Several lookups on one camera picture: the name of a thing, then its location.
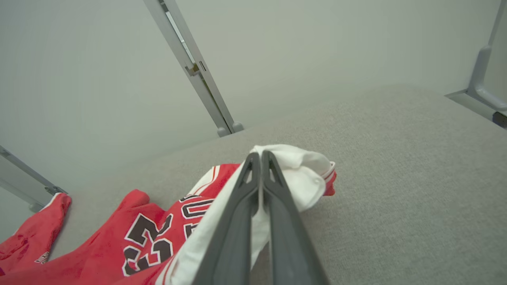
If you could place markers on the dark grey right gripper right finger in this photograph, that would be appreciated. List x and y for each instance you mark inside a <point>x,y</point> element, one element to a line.
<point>289,245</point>

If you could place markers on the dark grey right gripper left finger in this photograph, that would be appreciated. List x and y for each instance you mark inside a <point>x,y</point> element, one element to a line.
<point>233,237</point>

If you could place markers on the red Bulls basketball jersey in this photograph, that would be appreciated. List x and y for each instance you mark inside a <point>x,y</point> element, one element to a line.
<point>103,253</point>

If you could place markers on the grey partition post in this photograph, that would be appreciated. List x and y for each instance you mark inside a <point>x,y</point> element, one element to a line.
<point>20,174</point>
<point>481,71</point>
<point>208,103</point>
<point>222,103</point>

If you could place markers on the grey partition base rail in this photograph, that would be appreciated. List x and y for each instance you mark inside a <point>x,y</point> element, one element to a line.
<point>471,103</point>

